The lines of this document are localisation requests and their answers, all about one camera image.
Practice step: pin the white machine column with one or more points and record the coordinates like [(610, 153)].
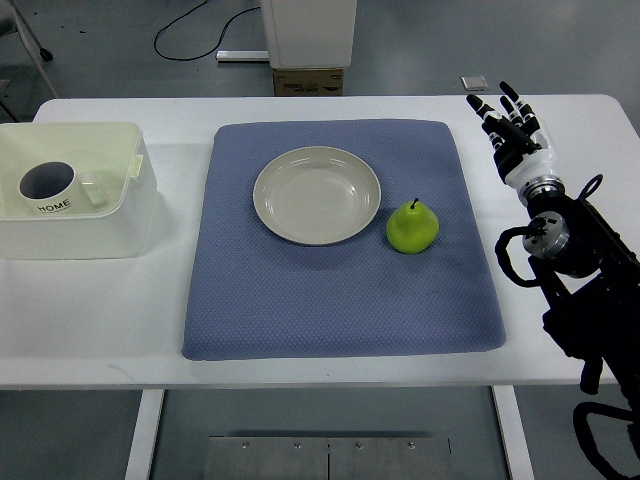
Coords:
[(309, 34)]

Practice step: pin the beige round plate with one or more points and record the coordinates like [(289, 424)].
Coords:
[(317, 195)]

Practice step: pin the metal base plate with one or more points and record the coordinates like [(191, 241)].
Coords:
[(328, 458)]

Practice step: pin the green pear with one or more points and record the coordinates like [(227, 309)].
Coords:
[(412, 227)]

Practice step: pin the white table frame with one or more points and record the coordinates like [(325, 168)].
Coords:
[(505, 404)]

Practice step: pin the translucent white plastic bin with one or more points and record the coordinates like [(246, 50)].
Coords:
[(115, 153)]

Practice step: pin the white HOME mug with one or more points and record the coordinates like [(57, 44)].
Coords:
[(57, 188)]

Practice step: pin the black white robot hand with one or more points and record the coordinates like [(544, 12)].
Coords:
[(522, 149)]

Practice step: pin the small grey floor plate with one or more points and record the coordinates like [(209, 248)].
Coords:
[(474, 83)]

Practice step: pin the brown cardboard box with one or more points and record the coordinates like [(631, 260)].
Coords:
[(308, 82)]

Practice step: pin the grey chair leg with caster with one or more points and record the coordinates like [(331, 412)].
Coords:
[(14, 22)]

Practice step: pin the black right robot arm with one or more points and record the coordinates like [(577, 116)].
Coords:
[(590, 280)]

